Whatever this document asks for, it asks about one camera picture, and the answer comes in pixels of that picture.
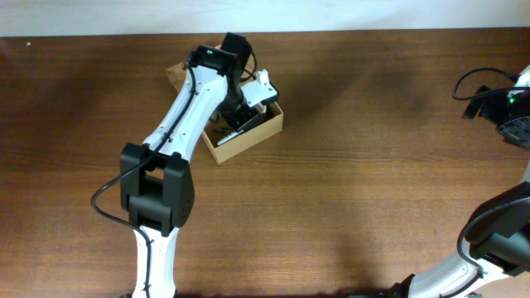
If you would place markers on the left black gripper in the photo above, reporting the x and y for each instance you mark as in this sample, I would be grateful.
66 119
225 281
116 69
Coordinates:
239 119

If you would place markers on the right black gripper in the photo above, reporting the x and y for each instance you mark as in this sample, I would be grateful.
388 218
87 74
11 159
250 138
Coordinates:
489 108

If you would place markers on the black permanent marker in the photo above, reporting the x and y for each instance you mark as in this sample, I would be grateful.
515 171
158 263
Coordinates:
229 137

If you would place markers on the brown cardboard box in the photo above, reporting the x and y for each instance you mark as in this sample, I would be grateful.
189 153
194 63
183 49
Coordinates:
256 128

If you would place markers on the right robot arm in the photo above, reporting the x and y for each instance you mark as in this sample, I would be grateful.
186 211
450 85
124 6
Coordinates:
494 243

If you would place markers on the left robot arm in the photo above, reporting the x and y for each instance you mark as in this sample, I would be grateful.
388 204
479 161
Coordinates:
157 188

